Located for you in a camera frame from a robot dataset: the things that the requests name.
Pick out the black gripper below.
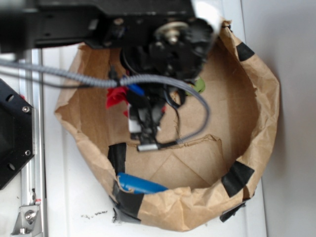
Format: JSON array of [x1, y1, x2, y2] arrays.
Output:
[[126, 83, 183, 138]]

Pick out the green plush toy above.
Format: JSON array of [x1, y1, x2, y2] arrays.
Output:
[[187, 76, 206, 94]]

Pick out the red paper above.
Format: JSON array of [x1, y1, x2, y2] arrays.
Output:
[[105, 86, 129, 109]]

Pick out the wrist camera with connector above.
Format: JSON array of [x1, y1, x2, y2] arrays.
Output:
[[128, 118, 158, 152]]

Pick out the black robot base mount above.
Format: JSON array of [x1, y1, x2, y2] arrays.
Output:
[[0, 80, 34, 190]]

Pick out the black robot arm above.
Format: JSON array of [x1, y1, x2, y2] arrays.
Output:
[[0, 0, 221, 138]]

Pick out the brown paper bag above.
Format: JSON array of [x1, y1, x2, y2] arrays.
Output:
[[55, 20, 279, 231]]

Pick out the aluminium extrusion rail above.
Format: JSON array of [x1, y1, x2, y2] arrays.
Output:
[[11, 48, 47, 236]]

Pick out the blue plastic object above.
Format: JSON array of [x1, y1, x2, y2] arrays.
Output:
[[117, 172, 168, 194]]

